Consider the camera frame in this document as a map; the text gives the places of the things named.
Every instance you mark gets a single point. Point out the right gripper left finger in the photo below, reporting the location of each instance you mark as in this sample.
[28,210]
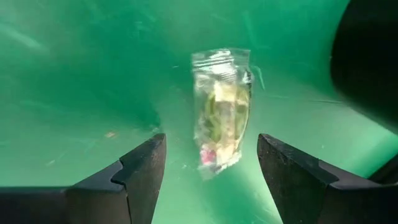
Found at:
[124,193]

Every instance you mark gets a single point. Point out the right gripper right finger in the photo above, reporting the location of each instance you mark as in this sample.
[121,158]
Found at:
[304,193]

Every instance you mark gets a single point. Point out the clear candy wrapper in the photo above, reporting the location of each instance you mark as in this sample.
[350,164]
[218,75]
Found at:
[222,115]

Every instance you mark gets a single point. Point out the green table mat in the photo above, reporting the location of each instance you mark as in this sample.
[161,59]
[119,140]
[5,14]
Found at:
[93,77]

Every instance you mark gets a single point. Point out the black plastic bucket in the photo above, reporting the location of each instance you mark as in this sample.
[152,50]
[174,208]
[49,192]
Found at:
[367,62]

